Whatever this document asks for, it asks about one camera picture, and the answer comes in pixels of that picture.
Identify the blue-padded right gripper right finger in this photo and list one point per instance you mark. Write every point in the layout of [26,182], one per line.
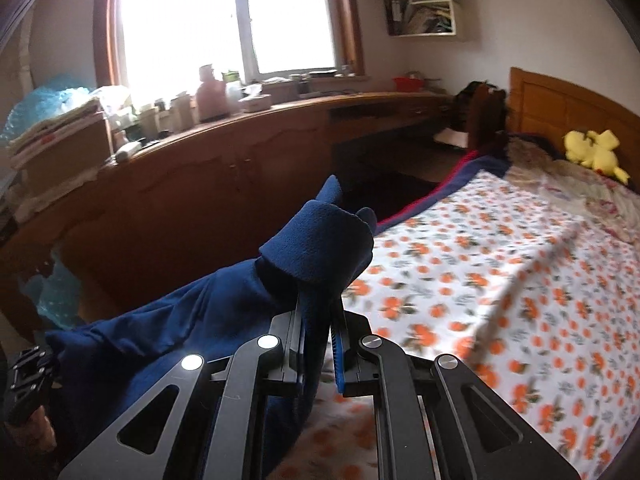
[436,418]

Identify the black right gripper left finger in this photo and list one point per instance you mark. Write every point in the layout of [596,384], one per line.
[208,419]

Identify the navy blue suit jacket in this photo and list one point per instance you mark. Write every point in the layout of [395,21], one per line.
[107,365]

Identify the person's left hand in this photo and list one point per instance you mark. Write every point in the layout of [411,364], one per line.
[36,436]

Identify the orange floral bed sheet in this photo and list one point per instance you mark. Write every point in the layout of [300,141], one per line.
[542,304]

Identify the long wooden desk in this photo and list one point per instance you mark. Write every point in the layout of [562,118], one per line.
[195,202]

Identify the beige floral quilt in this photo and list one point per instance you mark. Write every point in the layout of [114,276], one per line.
[574,189]

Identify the blue mesh bag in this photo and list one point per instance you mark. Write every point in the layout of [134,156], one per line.
[56,96]

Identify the dark brown chair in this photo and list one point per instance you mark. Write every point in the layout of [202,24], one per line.
[479,111]

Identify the yellow Pikachu plush toy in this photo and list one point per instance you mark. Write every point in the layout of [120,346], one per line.
[595,151]

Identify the pink bottle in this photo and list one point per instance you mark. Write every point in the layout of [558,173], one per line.
[211,97]

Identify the wooden bed headboard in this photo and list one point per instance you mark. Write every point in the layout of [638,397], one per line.
[550,107]

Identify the red bowl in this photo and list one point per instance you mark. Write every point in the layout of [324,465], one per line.
[408,84]

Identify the window with wooden frame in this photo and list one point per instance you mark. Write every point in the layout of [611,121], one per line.
[156,47]

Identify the white wall shelf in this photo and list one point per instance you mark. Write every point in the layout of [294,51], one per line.
[422,2]

